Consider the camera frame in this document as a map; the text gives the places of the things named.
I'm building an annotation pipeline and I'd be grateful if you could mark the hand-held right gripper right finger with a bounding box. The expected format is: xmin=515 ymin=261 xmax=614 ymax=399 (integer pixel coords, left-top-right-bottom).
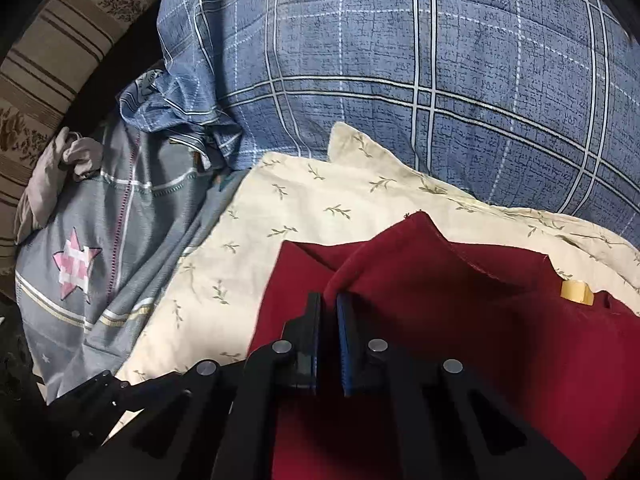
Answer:
xmin=336 ymin=292 xmax=586 ymax=480

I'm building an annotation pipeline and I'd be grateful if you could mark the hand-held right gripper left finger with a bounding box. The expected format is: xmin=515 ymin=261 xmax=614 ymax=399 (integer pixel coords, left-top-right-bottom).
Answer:
xmin=65 ymin=292 xmax=323 ymax=480

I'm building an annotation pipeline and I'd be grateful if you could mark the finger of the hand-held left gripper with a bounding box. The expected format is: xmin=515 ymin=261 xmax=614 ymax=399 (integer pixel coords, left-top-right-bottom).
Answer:
xmin=47 ymin=370 xmax=133 ymax=448

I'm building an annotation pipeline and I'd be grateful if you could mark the dark red garment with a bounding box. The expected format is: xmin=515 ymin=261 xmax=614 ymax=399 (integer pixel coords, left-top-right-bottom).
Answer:
xmin=247 ymin=211 xmax=640 ymax=480

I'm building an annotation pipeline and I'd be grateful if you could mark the cream leaf print sheet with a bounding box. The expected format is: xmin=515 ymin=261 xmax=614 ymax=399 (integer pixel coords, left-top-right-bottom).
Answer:
xmin=107 ymin=121 xmax=640 ymax=441

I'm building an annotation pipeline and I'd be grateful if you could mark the grey star-print garment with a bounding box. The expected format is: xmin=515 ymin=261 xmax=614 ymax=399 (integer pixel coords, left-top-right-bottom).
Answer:
xmin=15 ymin=120 xmax=251 ymax=406

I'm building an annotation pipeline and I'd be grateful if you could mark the beige crumpled cloth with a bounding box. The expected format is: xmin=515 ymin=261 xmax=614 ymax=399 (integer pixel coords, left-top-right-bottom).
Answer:
xmin=14 ymin=127 xmax=103 ymax=246

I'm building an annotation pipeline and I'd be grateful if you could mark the blue plaid quilt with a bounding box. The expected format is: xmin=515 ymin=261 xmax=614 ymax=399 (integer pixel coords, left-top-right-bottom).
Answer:
xmin=117 ymin=0 xmax=640 ymax=226

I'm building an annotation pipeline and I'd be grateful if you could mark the brown striped floral upholstery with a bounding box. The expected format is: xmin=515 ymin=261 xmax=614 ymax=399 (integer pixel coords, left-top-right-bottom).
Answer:
xmin=0 ymin=0 xmax=186 ymax=301

